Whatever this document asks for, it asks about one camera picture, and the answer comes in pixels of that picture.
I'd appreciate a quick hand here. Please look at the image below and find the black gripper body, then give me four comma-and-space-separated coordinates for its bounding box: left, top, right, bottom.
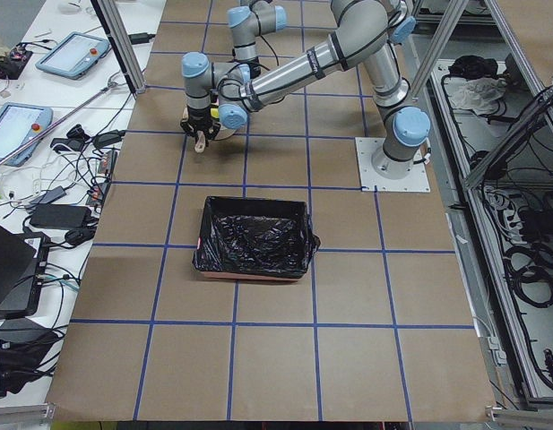
180, 107, 220, 141
231, 57, 261, 76

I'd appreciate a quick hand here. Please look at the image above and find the beige plastic dustpan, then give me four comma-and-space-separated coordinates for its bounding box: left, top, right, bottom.
180, 99, 235, 153

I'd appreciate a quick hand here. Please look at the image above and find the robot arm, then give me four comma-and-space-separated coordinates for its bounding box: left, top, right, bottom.
180, 1, 430, 172
227, 1, 288, 78

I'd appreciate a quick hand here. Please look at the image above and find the pink bin with black bag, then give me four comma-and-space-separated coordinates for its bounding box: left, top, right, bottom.
192, 196, 321, 281

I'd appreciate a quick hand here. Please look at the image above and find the blue teach pendant far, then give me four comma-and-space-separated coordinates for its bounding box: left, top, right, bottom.
36, 31, 110, 80

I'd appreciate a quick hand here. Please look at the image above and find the blue teach pendant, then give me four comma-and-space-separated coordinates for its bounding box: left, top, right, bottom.
36, 31, 110, 80
0, 102, 53, 161

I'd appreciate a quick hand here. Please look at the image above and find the black power adapter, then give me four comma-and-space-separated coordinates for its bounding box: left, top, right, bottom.
30, 204, 91, 229

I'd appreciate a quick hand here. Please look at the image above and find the blue teach pendant near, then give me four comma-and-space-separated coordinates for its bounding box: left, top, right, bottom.
0, 102, 53, 161

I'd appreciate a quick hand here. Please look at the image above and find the white crumpled cloth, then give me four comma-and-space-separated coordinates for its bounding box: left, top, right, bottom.
450, 77, 506, 116

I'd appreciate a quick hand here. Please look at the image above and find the black laptop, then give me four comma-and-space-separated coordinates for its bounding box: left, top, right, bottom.
0, 226, 51, 320

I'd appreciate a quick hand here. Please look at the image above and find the aluminium frame post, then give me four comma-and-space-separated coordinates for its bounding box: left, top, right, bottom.
91, 0, 146, 95

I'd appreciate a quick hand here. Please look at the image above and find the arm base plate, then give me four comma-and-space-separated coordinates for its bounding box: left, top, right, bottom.
355, 137, 431, 194

